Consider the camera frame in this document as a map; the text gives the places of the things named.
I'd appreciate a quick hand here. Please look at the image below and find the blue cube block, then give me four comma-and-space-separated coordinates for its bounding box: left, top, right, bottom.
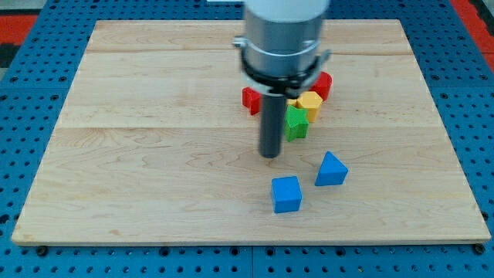
271, 176, 303, 214

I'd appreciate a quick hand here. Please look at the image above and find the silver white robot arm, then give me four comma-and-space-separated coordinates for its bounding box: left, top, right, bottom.
233, 0, 330, 99

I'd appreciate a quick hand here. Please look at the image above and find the blue triangle block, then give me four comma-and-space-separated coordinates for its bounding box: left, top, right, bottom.
315, 151, 348, 186

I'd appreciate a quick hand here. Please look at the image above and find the red block left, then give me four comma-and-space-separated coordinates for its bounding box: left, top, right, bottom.
242, 86, 262, 115

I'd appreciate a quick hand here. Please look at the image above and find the red block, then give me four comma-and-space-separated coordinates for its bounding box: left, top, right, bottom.
242, 86, 262, 115
310, 72, 333, 101

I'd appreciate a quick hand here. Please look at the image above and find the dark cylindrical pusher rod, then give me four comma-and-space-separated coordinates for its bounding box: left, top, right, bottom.
259, 95, 286, 158

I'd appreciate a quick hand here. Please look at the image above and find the green star block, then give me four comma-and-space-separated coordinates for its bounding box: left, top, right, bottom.
284, 105, 310, 142

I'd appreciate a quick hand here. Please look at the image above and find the small yellow block behind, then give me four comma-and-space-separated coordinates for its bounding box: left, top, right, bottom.
286, 99, 297, 107

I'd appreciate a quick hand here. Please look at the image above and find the yellow hexagon block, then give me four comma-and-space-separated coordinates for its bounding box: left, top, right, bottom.
296, 91, 323, 123

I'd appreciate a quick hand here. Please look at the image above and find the red block right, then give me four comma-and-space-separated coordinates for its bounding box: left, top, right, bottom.
310, 72, 333, 101

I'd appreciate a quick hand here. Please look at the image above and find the wooden board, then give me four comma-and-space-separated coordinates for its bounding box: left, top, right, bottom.
12, 19, 491, 246

